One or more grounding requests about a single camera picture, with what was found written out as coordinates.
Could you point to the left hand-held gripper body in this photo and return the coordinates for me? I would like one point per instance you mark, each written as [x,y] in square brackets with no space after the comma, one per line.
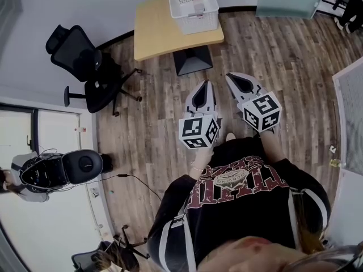
[198,129]

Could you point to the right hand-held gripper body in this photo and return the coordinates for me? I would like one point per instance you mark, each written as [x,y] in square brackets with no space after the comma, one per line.
[263,112]

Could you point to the person's right forearm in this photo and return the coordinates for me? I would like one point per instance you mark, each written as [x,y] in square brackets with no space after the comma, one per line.
[273,147]

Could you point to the person's left forearm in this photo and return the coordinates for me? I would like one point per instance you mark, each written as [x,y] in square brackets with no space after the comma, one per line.
[202,159]

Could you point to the beige shoe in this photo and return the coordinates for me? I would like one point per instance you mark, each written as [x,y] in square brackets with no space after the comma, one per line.
[231,136]

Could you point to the black table base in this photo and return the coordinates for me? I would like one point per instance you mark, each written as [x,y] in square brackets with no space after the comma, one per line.
[193,59]

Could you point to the white scrap on floor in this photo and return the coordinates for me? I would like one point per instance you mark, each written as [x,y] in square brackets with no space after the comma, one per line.
[332,149]

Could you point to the white cabinet with mesh panel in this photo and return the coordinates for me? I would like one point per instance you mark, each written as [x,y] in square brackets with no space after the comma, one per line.
[351,118]

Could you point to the black printed sweatshirt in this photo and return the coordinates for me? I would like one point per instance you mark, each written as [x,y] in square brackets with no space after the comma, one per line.
[241,214]

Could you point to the light wooden table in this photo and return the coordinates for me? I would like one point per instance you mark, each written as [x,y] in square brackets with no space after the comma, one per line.
[158,30]

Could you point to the white perforated plastic basket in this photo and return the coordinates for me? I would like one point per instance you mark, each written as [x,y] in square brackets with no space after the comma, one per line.
[195,18]

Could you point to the black rounded device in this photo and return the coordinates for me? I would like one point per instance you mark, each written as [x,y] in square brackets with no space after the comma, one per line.
[82,166]

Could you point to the black mesh office chair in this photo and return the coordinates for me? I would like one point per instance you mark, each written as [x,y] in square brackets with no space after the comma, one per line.
[85,64]

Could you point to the black swivel chair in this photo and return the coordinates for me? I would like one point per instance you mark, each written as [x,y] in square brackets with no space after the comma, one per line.
[119,254]

